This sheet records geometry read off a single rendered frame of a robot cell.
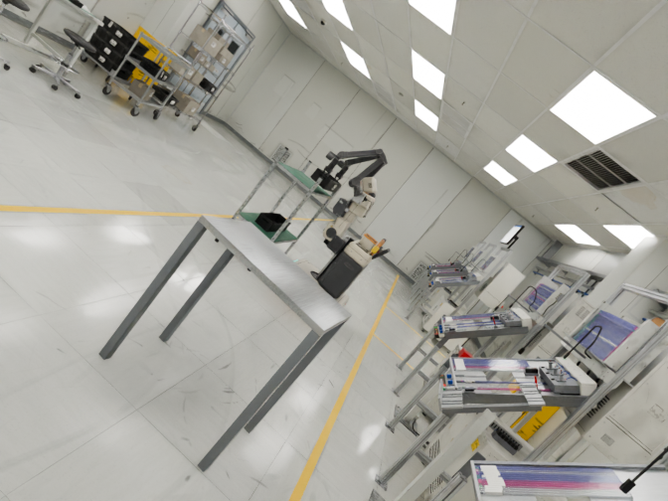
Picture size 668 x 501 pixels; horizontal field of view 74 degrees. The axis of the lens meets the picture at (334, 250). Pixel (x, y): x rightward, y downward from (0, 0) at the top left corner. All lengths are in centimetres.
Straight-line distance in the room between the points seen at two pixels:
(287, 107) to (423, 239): 494
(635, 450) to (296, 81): 1102
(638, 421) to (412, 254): 892
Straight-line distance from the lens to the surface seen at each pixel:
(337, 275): 415
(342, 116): 1192
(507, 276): 748
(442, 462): 261
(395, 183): 1149
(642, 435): 309
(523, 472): 206
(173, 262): 199
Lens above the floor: 134
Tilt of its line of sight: 10 degrees down
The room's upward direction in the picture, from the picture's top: 39 degrees clockwise
